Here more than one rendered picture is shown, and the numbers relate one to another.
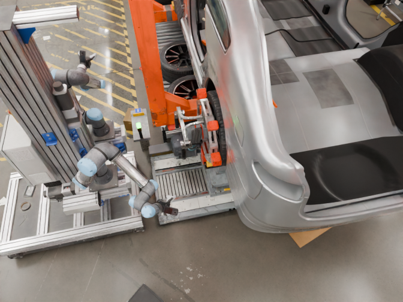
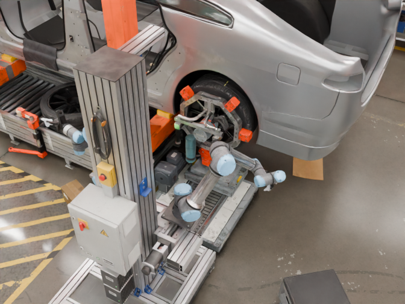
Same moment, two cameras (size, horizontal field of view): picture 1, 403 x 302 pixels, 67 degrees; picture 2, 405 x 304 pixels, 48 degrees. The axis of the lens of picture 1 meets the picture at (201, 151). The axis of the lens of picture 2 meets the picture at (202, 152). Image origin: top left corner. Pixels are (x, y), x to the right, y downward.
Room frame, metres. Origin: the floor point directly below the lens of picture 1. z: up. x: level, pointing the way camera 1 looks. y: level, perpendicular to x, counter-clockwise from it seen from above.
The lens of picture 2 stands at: (-0.09, 2.25, 3.17)
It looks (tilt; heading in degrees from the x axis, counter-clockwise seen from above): 42 degrees down; 310
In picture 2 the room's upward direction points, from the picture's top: 1 degrees clockwise
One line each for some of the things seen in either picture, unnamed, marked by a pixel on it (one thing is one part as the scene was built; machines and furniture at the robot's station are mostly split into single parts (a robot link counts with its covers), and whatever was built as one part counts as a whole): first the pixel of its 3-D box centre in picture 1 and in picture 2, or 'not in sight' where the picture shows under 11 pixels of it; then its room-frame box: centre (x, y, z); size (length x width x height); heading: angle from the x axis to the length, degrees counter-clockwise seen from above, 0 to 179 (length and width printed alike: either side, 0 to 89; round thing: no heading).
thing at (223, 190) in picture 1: (221, 172); (216, 172); (1.76, -0.21, 0.13); 0.50 x 0.36 x 0.10; 12
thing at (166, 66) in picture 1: (184, 62); (75, 108); (3.29, 0.22, 0.39); 0.66 x 0.66 x 0.24
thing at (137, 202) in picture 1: (140, 201); (262, 178); (0.92, 0.40, 1.09); 0.11 x 0.11 x 0.08; 59
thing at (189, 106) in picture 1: (191, 103); (156, 122); (2.22, 0.10, 0.69); 0.52 x 0.17 x 0.35; 102
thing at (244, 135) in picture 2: (215, 159); (244, 135); (1.42, -0.12, 0.85); 0.09 x 0.08 x 0.07; 12
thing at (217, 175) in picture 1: (222, 161); (217, 158); (1.76, -0.21, 0.32); 0.40 x 0.30 x 0.28; 12
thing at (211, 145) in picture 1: (206, 130); (210, 123); (1.73, -0.05, 0.85); 0.54 x 0.07 x 0.54; 12
